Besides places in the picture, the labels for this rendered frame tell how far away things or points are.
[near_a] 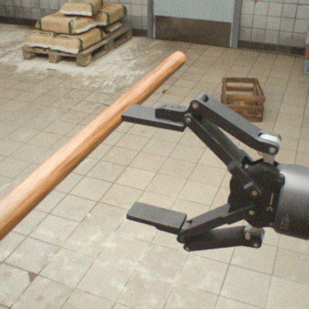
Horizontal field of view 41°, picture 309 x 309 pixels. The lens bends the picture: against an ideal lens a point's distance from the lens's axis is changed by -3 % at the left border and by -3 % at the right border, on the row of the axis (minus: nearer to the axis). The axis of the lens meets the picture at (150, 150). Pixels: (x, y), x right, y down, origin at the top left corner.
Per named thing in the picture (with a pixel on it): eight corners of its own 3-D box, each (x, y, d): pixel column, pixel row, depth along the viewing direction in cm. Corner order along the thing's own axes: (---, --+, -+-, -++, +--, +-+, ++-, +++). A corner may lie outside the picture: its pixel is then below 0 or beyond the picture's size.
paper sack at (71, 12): (92, 20, 435) (92, 3, 427) (59, 18, 439) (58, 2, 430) (105, 9, 489) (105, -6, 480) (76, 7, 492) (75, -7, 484)
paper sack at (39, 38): (53, 50, 437) (52, 36, 429) (24, 47, 446) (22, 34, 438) (78, 34, 488) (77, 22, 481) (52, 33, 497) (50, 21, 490)
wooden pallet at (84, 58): (85, 67, 432) (83, 54, 425) (23, 59, 458) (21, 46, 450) (132, 38, 528) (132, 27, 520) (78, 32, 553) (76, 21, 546)
